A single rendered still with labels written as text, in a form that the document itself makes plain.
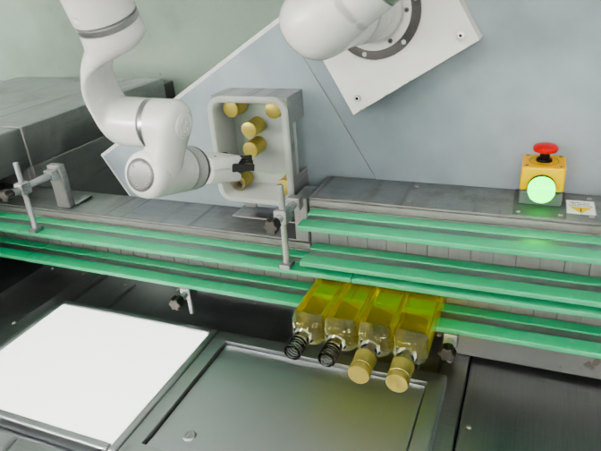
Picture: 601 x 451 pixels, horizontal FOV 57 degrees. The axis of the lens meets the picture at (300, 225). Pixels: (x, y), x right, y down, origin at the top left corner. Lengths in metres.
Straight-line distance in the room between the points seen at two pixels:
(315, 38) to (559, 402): 0.75
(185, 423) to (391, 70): 0.70
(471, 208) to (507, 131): 0.16
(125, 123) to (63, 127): 0.89
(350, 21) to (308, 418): 0.63
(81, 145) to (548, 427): 1.43
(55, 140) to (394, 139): 1.01
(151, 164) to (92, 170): 1.00
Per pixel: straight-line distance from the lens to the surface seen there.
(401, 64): 1.01
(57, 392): 1.16
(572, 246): 0.96
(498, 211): 1.01
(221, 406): 1.03
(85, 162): 1.82
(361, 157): 1.14
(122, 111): 0.87
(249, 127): 1.14
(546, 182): 1.00
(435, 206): 1.01
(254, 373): 1.08
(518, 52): 1.05
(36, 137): 1.69
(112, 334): 1.27
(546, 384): 1.14
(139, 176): 0.86
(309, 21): 0.71
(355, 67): 1.03
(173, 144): 0.84
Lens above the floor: 1.78
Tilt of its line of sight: 56 degrees down
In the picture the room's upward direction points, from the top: 138 degrees counter-clockwise
